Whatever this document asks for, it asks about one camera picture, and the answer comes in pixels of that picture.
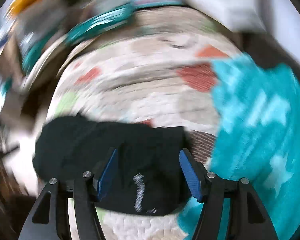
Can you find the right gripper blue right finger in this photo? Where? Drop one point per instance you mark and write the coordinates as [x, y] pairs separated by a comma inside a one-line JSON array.
[[247, 219]]

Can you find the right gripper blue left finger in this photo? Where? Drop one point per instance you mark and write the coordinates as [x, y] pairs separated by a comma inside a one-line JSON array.
[[49, 216]]

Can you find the black pants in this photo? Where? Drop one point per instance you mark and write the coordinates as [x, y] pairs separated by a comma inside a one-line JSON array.
[[135, 167]]

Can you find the turquoise fleece blanket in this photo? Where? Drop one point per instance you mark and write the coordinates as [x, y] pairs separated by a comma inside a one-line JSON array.
[[259, 135]]

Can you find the patchwork quilted bed cover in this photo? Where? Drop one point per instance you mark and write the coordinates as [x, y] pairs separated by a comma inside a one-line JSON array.
[[155, 71]]

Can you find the teal long package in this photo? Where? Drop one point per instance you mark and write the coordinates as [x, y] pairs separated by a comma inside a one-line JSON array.
[[99, 24]]

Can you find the light blue shapes box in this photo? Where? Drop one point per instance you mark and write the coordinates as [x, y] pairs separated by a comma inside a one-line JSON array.
[[142, 4]]

